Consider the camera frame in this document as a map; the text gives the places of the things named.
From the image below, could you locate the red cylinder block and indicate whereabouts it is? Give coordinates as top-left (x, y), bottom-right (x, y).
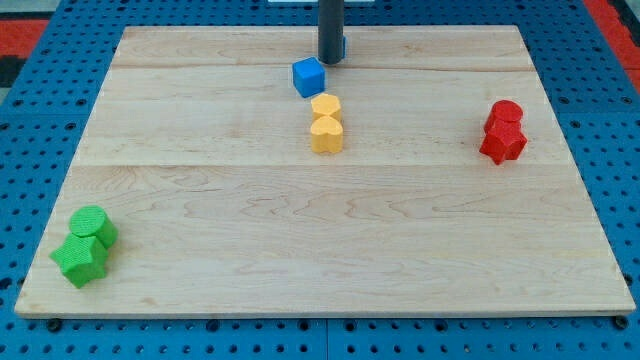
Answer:
top-left (484, 99), bottom-right (524, 133)

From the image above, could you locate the light wooden board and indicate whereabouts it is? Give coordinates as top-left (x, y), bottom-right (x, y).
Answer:
top-left (15, 25), bottom-right (636, 319)

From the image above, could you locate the green star block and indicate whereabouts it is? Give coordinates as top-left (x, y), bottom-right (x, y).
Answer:
top-left (49, 233), bottom-right (108, 288)

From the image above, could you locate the red star block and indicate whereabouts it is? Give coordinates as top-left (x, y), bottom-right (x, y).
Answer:
top-left (479, 121), bottom-right (528, 165)

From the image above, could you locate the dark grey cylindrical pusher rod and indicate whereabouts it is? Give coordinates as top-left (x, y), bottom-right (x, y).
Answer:
top-left (318, 0), bottom-right (344, 65)

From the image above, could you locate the green cylinder block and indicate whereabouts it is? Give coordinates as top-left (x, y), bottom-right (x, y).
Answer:
top-left (69, 205), bottom-right (118, 249)

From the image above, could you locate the yellow hexagon block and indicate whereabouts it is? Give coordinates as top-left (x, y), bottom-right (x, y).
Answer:
top-left (311, 93), bottom-right (342, 122)

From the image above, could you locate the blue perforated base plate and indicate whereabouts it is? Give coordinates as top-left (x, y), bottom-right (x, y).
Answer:
top-left (1, 1), bottom-right (639, 359)

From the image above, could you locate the blue cube block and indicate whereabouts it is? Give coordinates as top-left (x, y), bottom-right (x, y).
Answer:
top-left (292, 57), bottom-right (325, 98)

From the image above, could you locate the yellow heart block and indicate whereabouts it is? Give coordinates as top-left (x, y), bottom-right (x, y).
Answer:
top-left (310, 116), bottom-right (344, 153)

